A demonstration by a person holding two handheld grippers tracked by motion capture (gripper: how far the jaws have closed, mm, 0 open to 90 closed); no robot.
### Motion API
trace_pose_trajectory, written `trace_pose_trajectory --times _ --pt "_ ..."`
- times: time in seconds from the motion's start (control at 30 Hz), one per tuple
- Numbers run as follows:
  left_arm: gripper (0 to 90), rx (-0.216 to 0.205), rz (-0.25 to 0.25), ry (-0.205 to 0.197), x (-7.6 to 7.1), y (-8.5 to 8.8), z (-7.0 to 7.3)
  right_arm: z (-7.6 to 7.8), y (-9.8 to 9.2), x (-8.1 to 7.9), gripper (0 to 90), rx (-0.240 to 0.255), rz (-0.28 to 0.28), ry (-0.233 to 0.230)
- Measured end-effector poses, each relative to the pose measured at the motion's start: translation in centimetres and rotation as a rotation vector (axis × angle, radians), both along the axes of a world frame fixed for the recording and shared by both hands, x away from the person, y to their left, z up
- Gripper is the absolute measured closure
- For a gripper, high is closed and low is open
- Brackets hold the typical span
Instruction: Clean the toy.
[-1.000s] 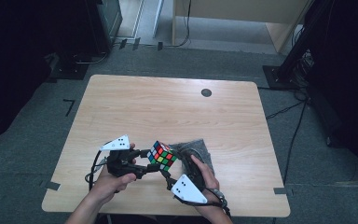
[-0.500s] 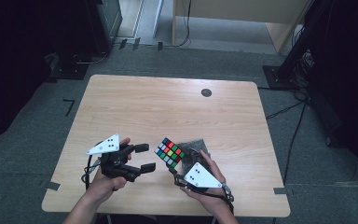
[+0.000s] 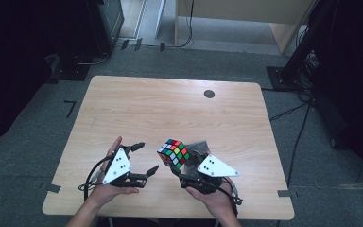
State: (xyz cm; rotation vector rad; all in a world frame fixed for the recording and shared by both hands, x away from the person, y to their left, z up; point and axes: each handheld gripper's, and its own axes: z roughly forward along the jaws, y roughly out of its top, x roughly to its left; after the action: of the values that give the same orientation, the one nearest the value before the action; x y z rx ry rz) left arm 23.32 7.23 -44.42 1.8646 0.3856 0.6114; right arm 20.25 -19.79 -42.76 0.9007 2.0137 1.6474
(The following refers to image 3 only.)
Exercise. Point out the dark round table grommet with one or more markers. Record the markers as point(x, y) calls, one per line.
point(209, 94)

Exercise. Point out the dark cabinet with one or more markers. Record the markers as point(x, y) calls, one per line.
point(107, 22)

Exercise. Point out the person's left hand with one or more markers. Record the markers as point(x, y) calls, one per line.
point(105, 194)

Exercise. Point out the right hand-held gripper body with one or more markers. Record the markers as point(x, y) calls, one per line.
point(216, 168)

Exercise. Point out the grey tape piece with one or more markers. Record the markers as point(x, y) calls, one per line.
point(54, 188)
point(285, 193)

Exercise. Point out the black metal stand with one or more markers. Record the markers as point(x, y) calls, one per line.
point(296, 56)

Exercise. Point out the person's right hand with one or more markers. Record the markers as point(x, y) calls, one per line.
point(217, 203)

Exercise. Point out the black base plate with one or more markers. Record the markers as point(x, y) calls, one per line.
point(71, 72)

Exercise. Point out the dark curtain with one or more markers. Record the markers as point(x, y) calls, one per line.
point(12, 63)
point(356, 78)

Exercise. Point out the person's dark clothing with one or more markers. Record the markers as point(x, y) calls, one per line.
point(164, 223)

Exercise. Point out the grey cloth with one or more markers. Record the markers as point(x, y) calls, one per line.
point(198, 147)

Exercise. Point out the black tape strip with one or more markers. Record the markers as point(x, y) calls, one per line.
point(124, 44)

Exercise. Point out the multicoloured puzzle cube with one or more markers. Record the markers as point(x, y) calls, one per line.
point(173, 153)

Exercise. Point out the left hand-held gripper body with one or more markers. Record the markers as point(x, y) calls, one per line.
point(118, 167)

